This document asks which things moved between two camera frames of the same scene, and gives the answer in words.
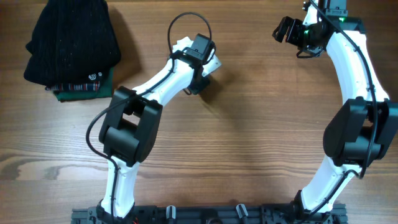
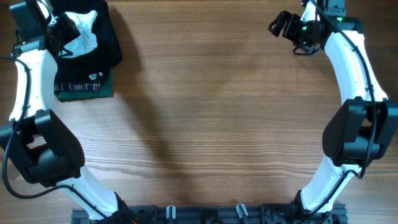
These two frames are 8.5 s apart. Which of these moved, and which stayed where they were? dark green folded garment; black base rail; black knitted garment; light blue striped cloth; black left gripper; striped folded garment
Moved: black left gripper; light blue striped cloth
Stayed: black knitted garment; dark green folded garment; striped folded garment; black base rail
